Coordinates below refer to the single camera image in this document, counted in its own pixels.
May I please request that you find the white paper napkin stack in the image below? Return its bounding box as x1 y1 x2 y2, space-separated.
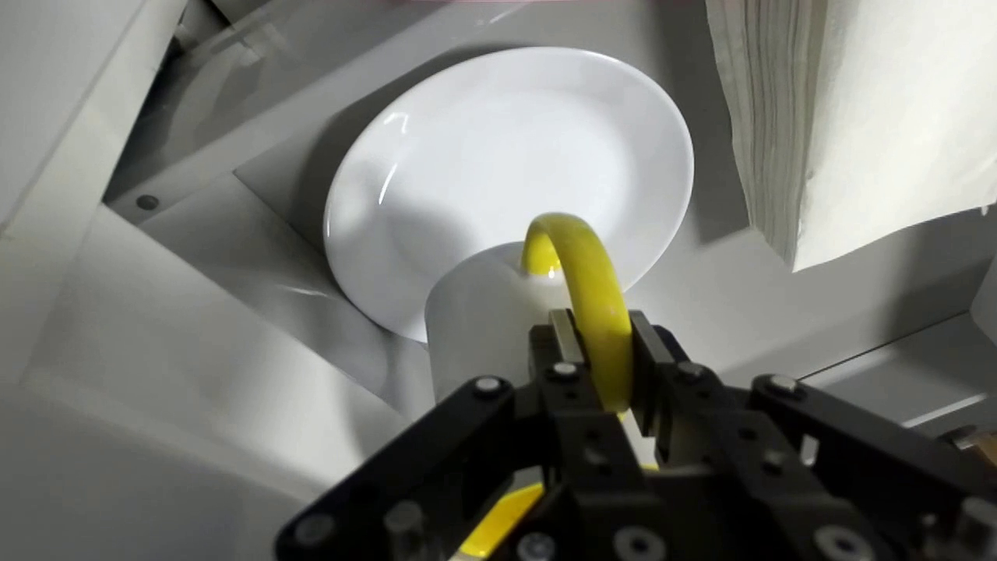
704 0 997 274

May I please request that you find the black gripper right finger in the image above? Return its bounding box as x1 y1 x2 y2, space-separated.
625 307 997 561

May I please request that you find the white round plate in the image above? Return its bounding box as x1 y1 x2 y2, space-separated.
320 44 697 345

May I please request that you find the white cup yellow handle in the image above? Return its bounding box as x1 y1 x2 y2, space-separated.
420 212 665 558

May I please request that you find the grey open drawer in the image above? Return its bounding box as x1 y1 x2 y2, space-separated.
103 0 997 429

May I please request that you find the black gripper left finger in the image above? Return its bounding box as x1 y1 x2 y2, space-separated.
273 307 639 561

